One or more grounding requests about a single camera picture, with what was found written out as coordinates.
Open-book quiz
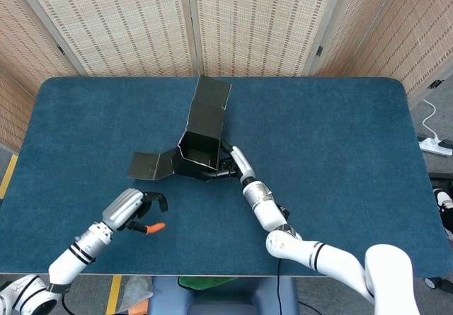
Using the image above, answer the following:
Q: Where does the white black shoe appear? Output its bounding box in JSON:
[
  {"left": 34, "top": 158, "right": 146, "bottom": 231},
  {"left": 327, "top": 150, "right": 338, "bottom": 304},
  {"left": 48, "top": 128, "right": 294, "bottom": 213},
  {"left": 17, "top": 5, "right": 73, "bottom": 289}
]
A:
[{"left": 433, "top": 187, "right": 453, "bottom": 240}]

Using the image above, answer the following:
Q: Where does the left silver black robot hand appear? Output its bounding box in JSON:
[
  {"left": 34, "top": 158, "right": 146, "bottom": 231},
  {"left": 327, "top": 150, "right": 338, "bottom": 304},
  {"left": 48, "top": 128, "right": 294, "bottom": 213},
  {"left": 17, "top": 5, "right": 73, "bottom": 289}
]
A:
[{"left": 101, "top": 188, "right": 169, "bottom": 236}]

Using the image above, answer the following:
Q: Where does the white power cable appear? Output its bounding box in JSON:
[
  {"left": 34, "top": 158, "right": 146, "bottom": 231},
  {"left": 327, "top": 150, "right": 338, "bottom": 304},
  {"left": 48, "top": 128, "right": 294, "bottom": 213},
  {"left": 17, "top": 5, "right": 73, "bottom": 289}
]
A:
[{"left": 422, "top": 98, "right": 442, "bottom": 142}]

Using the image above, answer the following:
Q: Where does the grey plastic bag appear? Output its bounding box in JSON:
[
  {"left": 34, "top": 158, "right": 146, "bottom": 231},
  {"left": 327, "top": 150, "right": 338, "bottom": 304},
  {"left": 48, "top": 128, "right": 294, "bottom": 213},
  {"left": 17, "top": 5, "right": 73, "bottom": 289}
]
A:
[{"left": 116, "top": 275, "right": 155, "bottom": 313}]

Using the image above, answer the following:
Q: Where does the white power strip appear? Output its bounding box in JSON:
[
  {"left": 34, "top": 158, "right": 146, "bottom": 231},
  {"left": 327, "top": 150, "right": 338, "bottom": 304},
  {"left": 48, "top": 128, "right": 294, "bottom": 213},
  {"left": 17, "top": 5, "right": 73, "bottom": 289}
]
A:
[{"left": 418, "top": 136, "right": 453, "bottom": 157}]

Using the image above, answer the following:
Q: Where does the black caster wheel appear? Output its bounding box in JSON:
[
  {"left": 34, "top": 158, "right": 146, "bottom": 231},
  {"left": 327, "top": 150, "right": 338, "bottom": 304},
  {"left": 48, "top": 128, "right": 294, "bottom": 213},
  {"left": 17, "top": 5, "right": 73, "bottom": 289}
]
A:
[{"left": 424, "top": 275, "right": 445, "bottom": 290}]

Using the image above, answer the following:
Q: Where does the bamboo folding screen panel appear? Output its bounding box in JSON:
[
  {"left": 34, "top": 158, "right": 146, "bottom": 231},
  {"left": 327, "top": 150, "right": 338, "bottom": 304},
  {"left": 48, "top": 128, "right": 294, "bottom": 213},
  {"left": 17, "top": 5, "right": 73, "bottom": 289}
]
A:
[
  {"left": 0, "top": 67, "right": 38, "bottom": 153},
  {"left": 307, "top": 0, "right": 453, "bottom": 96},
  {"left": 10, "top": 0, "right": 199, "bottom": 79},
  {"left": 185, "top": 0, "right": 348, "bottom": 79},
  {"left": 0, "top": 0, "right": 86, "bottom": 98}
]

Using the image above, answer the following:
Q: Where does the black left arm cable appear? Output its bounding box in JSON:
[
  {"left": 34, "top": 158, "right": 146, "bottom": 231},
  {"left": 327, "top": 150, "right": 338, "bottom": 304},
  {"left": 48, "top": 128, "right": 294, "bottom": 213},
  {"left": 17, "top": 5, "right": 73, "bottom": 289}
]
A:
[{"left": 52, "top": 282, "right": 71, "bottom": 315}]

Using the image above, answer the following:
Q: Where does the green cloth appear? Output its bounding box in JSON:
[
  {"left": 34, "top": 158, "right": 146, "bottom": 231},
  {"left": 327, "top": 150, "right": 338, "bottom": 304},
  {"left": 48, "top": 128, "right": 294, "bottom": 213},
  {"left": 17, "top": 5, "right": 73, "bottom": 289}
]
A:
[{"left": 177, "top": 275, "right": 239, "bottom": 291}]

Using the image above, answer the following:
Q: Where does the black equipment base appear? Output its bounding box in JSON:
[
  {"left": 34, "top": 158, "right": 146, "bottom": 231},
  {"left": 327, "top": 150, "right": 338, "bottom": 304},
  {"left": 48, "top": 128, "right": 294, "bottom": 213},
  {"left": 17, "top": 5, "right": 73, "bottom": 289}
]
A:
[{"left": 428, "top": 173, "right": 453, "bottom": 188}]

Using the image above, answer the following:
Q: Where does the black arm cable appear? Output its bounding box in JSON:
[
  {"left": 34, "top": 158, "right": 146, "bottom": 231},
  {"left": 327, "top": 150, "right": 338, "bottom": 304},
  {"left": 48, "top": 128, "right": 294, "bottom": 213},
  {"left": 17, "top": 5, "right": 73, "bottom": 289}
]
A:
[
  {"left": 52, "top": 282, "right": 71, "bottom": 315},
  {"left": 277, "top": 205, "right": 294, "bottom": 315}
]

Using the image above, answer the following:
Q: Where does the black paper box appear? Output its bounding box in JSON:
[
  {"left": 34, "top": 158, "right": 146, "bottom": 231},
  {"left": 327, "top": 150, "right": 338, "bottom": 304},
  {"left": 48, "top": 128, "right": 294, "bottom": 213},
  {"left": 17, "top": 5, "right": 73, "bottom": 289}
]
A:
[{"left": 126, "top": 74, "right": 233, "bottom": 182}]

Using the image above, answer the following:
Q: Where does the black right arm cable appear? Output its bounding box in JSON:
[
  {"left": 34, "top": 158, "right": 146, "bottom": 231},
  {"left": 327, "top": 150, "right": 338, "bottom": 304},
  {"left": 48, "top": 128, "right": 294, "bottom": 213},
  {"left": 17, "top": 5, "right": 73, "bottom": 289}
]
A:
[{"left": 277, "top": 205, "right": 294, "bottom": 315}]

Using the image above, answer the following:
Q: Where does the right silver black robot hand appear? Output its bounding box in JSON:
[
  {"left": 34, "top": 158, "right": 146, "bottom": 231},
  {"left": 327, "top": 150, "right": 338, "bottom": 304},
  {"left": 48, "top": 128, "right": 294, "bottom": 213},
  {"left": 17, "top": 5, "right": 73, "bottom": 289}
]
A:
[{"left": 203, "top": 144, "right": 256, "bottom": 185}]

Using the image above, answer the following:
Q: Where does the orange packet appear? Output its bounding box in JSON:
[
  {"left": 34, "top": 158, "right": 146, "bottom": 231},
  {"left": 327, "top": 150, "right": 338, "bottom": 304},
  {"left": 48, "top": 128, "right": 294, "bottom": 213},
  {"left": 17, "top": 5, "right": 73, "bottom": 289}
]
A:
[{"left": 127, "top": 302, "right": 149, "bottom": 315}]

